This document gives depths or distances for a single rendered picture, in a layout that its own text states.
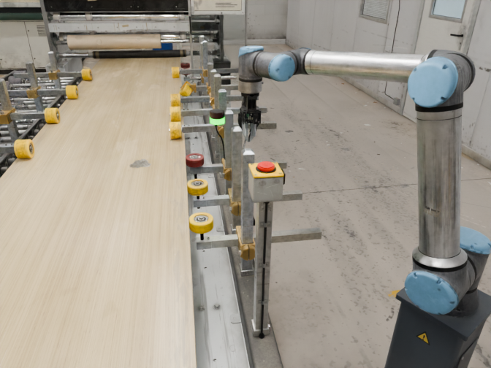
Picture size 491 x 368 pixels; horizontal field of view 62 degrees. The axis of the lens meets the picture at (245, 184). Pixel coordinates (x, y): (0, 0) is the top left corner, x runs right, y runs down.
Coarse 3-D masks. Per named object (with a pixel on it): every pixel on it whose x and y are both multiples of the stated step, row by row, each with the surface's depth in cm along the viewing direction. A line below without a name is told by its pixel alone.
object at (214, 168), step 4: (280, 160) 185; (284, 160) 185; (204, 164) 180; (208, 164) 180; (212, 164) 180; (216, 164) 180; (220, 164) 180; (280, 164) 183; (284, 164) 183; (192, 168) 177; (196, 168) 177; (200, 168) 177; (204, 168) 178; (208, 168) 178; (212, 168) 178; (216, 168) 179; (220, 168) 179; (284, 168) 184; (192, 172) 178; (196, 172) 178; (200, 172) 178; (204, 172) 179; (208, 172) 179; (212, 172) 179
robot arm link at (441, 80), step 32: (448, 64) 99; (416, 96) 105; (448, 96) 100; (416, 128) 111; (448, 128) 104; (448, 160) 107; (448, 192) 110; (448, 224) 113; (416, 256) 122; (448, 256) 116; (416, 288) 121; (448, 288) 114
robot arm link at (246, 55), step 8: (240, 48) 148; (248, 48) 146; (256, 48) 146; (240, 56) 148; (248, 56) 146; (240, 64) 150; (248, 64) 147; (240, 72) 151; (248, 72) 149; (240, 80) 152; (248, 80) 150; (256, 80) 151
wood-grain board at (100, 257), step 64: (128, 64) 347; (64, 128) 208; (128, 128) 209; (0, 192) 148; (64, 192) 148; (128, 192) 149; (0, 256) 115; (64, 256) 115; (128, 256) 116; (0, 320) 94; (64, 320) 94; (128, 320) 95; (192, 320) 95
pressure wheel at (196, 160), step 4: (188, 156) 176; (192, 156) 176; (196, 156) 176; (200, 156) 176; (188, 160) 174; (192, 160) 173; (196, 160) 173; (200, 160) 174; (188, 164) 175; (192, 164) 174; (196, 164) 174; (200, 164) 175; (196, 176) 180
